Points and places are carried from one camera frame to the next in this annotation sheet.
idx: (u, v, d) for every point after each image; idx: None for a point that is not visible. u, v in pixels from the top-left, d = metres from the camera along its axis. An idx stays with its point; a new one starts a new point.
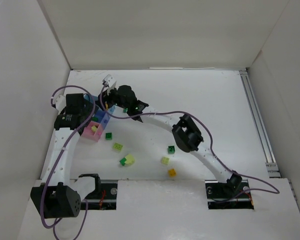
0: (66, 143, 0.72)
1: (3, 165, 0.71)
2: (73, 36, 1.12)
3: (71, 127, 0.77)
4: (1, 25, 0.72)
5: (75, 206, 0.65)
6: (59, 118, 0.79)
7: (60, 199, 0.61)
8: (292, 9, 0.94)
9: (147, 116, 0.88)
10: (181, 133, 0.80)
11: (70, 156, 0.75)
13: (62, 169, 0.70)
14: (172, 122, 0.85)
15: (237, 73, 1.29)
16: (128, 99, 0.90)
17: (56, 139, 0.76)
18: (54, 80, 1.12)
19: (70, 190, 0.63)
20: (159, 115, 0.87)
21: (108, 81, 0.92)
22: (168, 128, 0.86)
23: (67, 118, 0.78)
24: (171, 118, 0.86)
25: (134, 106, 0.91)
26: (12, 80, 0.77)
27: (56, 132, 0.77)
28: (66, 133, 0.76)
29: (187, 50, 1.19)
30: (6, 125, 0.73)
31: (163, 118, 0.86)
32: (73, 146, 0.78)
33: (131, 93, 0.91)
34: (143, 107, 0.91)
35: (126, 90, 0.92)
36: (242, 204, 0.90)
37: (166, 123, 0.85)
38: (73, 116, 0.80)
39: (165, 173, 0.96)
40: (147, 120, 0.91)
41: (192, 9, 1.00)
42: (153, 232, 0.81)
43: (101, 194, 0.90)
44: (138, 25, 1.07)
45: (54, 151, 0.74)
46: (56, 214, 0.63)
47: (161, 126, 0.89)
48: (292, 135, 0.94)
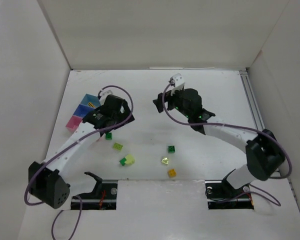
0: (82, 137, 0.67)
1: (3, 165, 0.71)
2: (73, 36, 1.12)
3: (96, 126, 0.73)
4: (0, 25, 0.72)
5: (59, 197, 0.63)
6: (89, 114, 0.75)
7: (49, 186, 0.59)
8: (293, 8, 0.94)
9: (212, 126, 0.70)
10: (259, 152, 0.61)
11: (80, 152, 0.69)
13: (65, 158, 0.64)
14: (246, 137, 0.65)
15: (237, 73, 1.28)
16: (194, 105, 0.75)
17: (77, 130, 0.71)
18: (54, 80, 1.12)
19: (62, 181, 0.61)
20: (229, 126, 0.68)
21: (175, 80, 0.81)
22: (239, 143, 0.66)
23: (97, 117, 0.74)
24: (245, 132, 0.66)
25: (198, 114, 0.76)
26: (12, 80, 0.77)
27: (82, 123, 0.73)
28: (88, 129, 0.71)
29: (187, 50, 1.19)
30: (6, 125, 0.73)
31: (235, 131, 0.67)
32: (86, 145, 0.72)
33: (197, 98, 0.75)
34: (209, 116, 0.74)
35: (193, 93, 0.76)
36: (242, 205, 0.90)
37: (237, 137, 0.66)
38: (104, 116, 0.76)
39: (165, 173, 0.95)
40: (211, 132, 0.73)
41: (192, 9, 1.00)
42: (153, 232, 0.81)
43: (101, 194, 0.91)
44: (138, 25, 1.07)
45: (70, 139, 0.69)
46: (40, 197, 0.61)
47: (229, 140, 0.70)
48: (292, 135, 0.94)
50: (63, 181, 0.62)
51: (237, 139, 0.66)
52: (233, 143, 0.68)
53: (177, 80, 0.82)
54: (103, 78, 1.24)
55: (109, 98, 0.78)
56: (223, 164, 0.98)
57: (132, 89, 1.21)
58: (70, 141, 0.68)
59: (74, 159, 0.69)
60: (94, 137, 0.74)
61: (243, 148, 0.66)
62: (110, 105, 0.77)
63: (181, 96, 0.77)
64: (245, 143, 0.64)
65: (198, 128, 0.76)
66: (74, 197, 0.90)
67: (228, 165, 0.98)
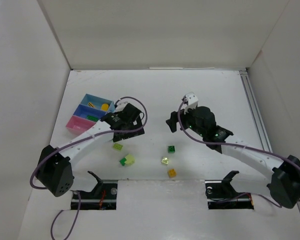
0: (97, 134, 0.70)
1: (3, 165, 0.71)
2: (73, 36, 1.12)
3: (113, 125, 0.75)
4: (1, 25, 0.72)
5: (62, 187, 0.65)
6: (109, 114, 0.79)
7: (57, 170, 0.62)
8: (293, 8, 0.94)
9: (232, 147, 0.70)
10: (286, 182, 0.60)
11: (92, 147, 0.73)
13: (78, 149, 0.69)
14: (271, 164, 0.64)
15: (237, 73, 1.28)
16: (206, 123, 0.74)
17: (94, 126, 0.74)
18: (55, 80, 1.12)
19: (69, 169, 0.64)
20: (251, 150, 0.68)
21: (188, 99, 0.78)
22: (262, 168, 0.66)
23: (114, 118, 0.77)
24: (269, 157, 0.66)
25: (213, 132, 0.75)
26: (12, 79, 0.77)
27: (99, 121, 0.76)
28: (105, 127, 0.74)
29: (187, 50, 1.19)
30: (6, 125, 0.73)
31: (257, 155, 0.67)
32: (100, 142, 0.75)
33: (210, 116, 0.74)
34: (224, 133, 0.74)
35: (205, 111, 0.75)
36: (242, 205, 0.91)
37: (261, 163, 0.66)
38: (120, 120, 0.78)
39: (165, 173, 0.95)
40: (230, 152, 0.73)
41: (192, 9, 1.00)
42: (153, 232, 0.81)
43: (101, 194, 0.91)
44: (138, 25, 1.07)
45: (86, 132, 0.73)
46: (44, 181, 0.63)
47: (250, 163, 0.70)
48: (292, 135, 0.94)
50: (70, 171, 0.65)
51: (261, 165, 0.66)
52: (255, 167, 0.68)
53: (190, 98, 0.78)
54: (103, 79, 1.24)
55: (128, 106, 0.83)
56: (223, 164, 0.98)
57: (132, 89, 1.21)
58: (85, 134, 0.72)
59: (86, 152, 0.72)
60: (109, 138, 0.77)
61: (266, 174, 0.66)
62: (128, 113, 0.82)
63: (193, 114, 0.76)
64: (270, 170, 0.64)
65: (214, 147, 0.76)
66: (74, 197, 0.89)
67: (228, 165, 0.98)
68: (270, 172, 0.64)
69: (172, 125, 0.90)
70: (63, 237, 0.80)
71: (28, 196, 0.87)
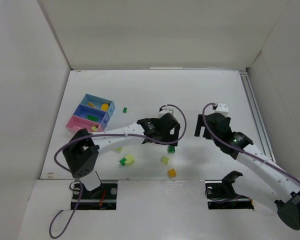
0: (131, 134, 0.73)
1: (3, 165, 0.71)
2: (73, 36, 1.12)
3: (146, 133, 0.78)
4: (0, 25, 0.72)
5: (81, 172, 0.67)
6: (147, 120, 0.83)
7: (84, 154, 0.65)
8: (293, 9, 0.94)
9: (251, 159, 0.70)
10: None
11: (121, 144, 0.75)
13: (109, 142, 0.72)
14: (290, 187, 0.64)
15: (237, 73, 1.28)
16: (218, 126, 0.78)
17: (129, 126, 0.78)
18: (55, 80, 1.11)
19: (94, 158, 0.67)
20: (271, 167, 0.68)
21: (218, 106, 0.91)
22: (277, 188, 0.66)
23: (149, 126, 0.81)
24: (288, 180, 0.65)
25: (231, 137, 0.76)
26: (12, 80, 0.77)
27: (135, 123, 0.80)
28: (138, 130, 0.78)
29: (187, 50, 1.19)
30: (6, 124, 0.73)
31: (277, 175, 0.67)
32: (129, 142, 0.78)
33: (222, 119, 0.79)
34: (242, 139, 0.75)
35: (217, 115, 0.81)
36: (242, 204, 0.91)
37: (279, 183, 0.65)
38: (154, 129, 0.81)
39: (165, 173, 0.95)
40: (245, 163, 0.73)
41: (192, 9, 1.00)
42: (153, 232, 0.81)
43: (101, 194, 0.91)
44: (138, 25, 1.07)
45: (120, 129, 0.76)
46: (69, 159, 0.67)
47: (265, 179, 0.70)
48: (292, 136, 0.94)
50: (93, 160, 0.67)
51: (278, 185, 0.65)
52: (270, 184, 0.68)
53: (220, 106, 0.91)
54: (103, 79, 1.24)
55: (167, 116, 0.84)
56: (223, 164, 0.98)
57: (132, 89, 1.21)
58: (120, 130, 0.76)
59: (113, 147, 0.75)
60: (138, 141, 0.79)
61: (280, 194, 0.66)
62: (165, 122, 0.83)
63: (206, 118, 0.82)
64: (287, 192, 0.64)
65: (231, 153, 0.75)
66: (74, 197, 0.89)
67: (227, 165, 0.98)
68: (287, 194, 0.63)
69: (197, 130, 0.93)
70: (59, 232, 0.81)
71: (28, 196, 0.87)
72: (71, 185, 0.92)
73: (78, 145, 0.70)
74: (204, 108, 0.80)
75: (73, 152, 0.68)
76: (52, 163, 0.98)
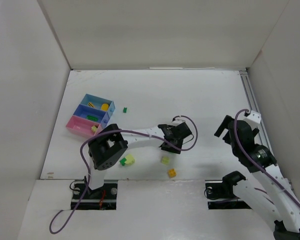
0: (155, 136, 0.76)
1: (3, 165, 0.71)
2: (73, 36, 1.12)
3: (166, 137, 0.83)
4: (0, 25, 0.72)
5: (105, 165, 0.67)
6: (165, 125, 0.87)
7: (112, 147, 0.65)
8: (293, 9, 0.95)
9: (269, 180, 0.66)
10: None
11: (143, 143, 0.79)
13: (135, 139, 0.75)
14: None
15: (237, 73, 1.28)
16: (241, 135, 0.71)
17: (151, 128, 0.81)
18: (55, 80, 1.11)
19: (121, 153, 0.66)
20: (288, 196, 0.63)
21: (251, 114, 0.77)
22: (286, 218, 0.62)
23: (167, 131, 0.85)
24: None
25: (254, 151, 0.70)
26: (12, 80, 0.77)
27: (156, 127, 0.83)
28: (159, 133, 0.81)
29: (187, 50, 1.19)
30: (6, 125, 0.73)
31: (291, 205, 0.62)
32: (150, 142, 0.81)
33: (247, 128, 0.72)
34: (266, 156, 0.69)
35: (242, 123, 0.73)
36: (242, 204, 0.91)
37: (291, 215, 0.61)
38: (171, 135, 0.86)
39: (165, 173, 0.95)
40: (262, 181, 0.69)
41: (192, 9, 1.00)
42: (153, 232, 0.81)
43: (101, 194, 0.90)
44: (138, 25, 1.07)
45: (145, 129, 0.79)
46: (96, 151, 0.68)
47: (275, 204, 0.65)
48: (292, 136, 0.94)
50: (119, 155, 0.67)
51: (289, 216, 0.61)
52: (279, 211, 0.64)
53: (253, 115, 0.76)
54: (103, 79, 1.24)
55: (183, 125, 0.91)
56: (223, 164, 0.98)
57: (132, 89, 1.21)
58: (144, 130, 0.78)
59: (136, 145, 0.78)
60: (156, 143, 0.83)
61: (286, 223, 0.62)
62: (180, 130, 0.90)
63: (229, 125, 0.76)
64: (294, 225, 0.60)
65: (249, 166, 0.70)
66: (74, 197, 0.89)
67: (227, 165, 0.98)
68: (295, 228, 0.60)
69: (218, 130, 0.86)
70: (60, 226, 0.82)
71: (28, 196, 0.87)
72: (71, 185, 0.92)
73: (107, 138, 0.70)
74: (237, 112, 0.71)
75: (101, 144, 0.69)
76: (52, 163, 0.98)
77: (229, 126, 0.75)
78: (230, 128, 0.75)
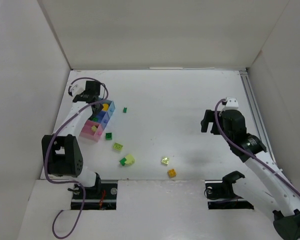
0: (80, 108, 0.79)
1: (3, 164, 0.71)
2: (73, 37, 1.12)
3: (87, 101, 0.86)
4: (0, 26, 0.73)
5: (77, 165, 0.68)
6: (77, 95, 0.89)
7: (66, 150, 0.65)
8: (292, 9, 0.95)
9: (260, 167, 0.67)
10: None
11: (81, 123, 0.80)
13: (73, 126, 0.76)
14: (295, 204, 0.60)
15: (237, 73, 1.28)
16: (234, 124, 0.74)
17: (73, 108, 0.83)
18: (55, 80, 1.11)
19: (76, 144, 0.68)
20: (279, 179, 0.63)
21: (228, 100, 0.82)
22: (280, 202, 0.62)
23: (84, 96, 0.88)
24: (295, 196, 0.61)
25: (244, 140, 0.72)
26: (12, 80, 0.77)
27: (74, 103, 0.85)
28: (82, 104, 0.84)
29: (186, 50, 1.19)
30: (6, 125, 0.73)
31: (283, 188, 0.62)
32: (86, 118, 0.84)
33: (240, 119, 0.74)
34: (255, 143, 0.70)
35: (236, 114, 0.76)
36: (241, 205, 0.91)
37: (285, 198, 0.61)
38: (90, 97, 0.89)
39: (165, 173, 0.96)
40: (253, 168, 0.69)
41: (192, 9, 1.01)
42: (152, 232, 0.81)
43: (101, 194, 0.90)
44: (138, 25, 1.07)
45: (69, 115, 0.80)
46: (59, 167, 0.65)
47: (269, 189, 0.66)
48: (292, 135, 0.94)
50: (77, 146, 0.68)
51: (283, 199, 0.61)
52: (274, 196, 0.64)
53: (230, 101, 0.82)
54: (103, 79, 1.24)
55: (89, 82, 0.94)
56: (222, 165, 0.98)
57: (132, 89, 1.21)
58: (70, 114, 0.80)
59: (79, 129, 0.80)
60: (89, 113, 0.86)
61: (282, 208, 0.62)
62: (91, 88, 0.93)
63: (222, 115, 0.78)
64: (289, 208, 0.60)
65: (241, 154, 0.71)
66: (74, 197, 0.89)
67: (227, 165, 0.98)
68: (290, 211, 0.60)
69: (204, 126, 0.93)
70: (67, 233, 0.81)
71: (28, 196, 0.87)
72: (71, 186, 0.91)
73: (54, 152, 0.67)
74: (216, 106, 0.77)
75: (57, 160, 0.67)
76: None
77: (223, 116, 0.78)
78: (224, 118, 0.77)
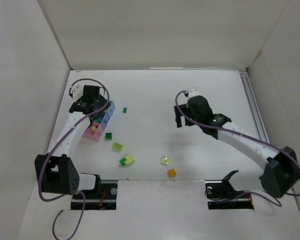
0: (76, 123, 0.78)
1: (3, 164, 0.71)
2: (73, 36, 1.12)
3: (84, 111, 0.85)
4: (0, 26, 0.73)
5: (73, 184, 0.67)
6: (75, 104, 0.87)
7: (60, 171, 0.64)
8: (292, 9, 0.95)
9: (229, 133, 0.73)
10: (279, 171, 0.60)
11: (76, 138, 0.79)
13: (68, 143, 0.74)
14: (266, 153, 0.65)
15: (237, 73, 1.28)
16: (199, 108, 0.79)
17: (69, 120, 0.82)
18: (54, 80, 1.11)
19: (71, 164, 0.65)
20: (247, 138, 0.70)
21: (189, 91, 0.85)
22: (256, 157, 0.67)
23: (81, 105, 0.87)
24: (265, 147, 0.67)
25: (211, 118, 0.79)
26: (12, 80, 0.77)
27: (70, 114, 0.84)
28: (78, 115, 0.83)
29: (186, 50, 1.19)
30: (6, 125, 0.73)
31: (253, 144, 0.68)
32: (81, 130, 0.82)
33: (203, 101, 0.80)
34: (221, 119, 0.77)
35: (199, 98, 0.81)
36: (242, 205, 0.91)
37: (257, 151, 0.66)
38: (87, 106, 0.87)
39: (165, 173, 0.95)
40: (224, 137, 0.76)
41: (192, 9, 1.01)
42: (152, 232, 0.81)
43: (101, 194, 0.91)
44: (137, 25, 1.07)
45: (64, 129, 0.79)
46: (54, 187, 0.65)
47: (244, 151, 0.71)
48: (292, 135, 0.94)
50: (72, 165, 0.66)
51: (256, 153, 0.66)
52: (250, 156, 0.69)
53: (191, 91, 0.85)
54: (103, 79, 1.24)
55: (87, 87, 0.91)
56: (222, 165, 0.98)
57: (132, 89, 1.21)
58: (65, 129, 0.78)
59: (75, 143, 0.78)
60: (85, 123, 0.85)
61: (259, 162, 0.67)
62: (90, 93, 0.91)
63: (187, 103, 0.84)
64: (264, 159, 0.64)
65: (212, 132, 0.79)
66: (75, 197, 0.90)
67: (227, 165, 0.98)
68: (265, 161, 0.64)
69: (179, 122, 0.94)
70: (67, 235, 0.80)
71: (28, 196, 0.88)
72: None
73: (48, 170, 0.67)
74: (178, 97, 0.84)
75: (52, 179, 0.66)
76: None
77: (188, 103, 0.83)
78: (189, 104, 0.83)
